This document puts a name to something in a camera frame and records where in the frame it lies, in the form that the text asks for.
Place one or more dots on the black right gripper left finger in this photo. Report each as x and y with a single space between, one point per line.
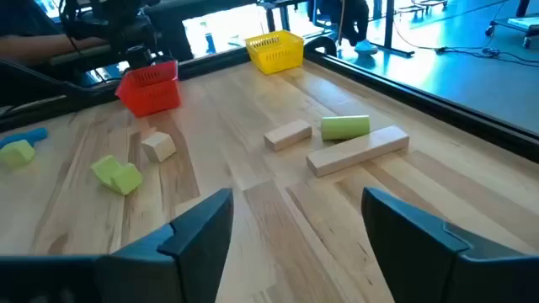
198 252

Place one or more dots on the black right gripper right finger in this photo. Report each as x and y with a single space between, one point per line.
404 252

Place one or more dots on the wooden cube block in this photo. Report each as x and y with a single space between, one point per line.
159 147

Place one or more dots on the green arch block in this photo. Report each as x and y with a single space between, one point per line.
115 174

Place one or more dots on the green cylinder block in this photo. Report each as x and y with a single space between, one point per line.
345 128

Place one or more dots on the blue cylinder block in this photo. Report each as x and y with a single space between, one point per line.
29 135

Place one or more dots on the green rectangular block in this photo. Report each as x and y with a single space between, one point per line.
16 153

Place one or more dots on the person's forearm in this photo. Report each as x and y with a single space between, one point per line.
42 47

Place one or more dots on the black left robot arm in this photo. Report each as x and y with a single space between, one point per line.
122 29

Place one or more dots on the short wooden block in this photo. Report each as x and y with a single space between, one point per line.
288 134

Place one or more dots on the red plastic basket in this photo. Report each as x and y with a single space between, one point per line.
151 92

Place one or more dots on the yellow plastic basket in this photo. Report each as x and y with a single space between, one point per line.
275 52

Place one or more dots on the black desk leg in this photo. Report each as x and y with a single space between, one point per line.
385 25

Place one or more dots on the person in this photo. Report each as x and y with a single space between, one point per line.
358 21

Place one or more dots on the wheeled cart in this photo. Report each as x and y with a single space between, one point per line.
518 25

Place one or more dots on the black table frame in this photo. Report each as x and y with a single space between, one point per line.
421 100

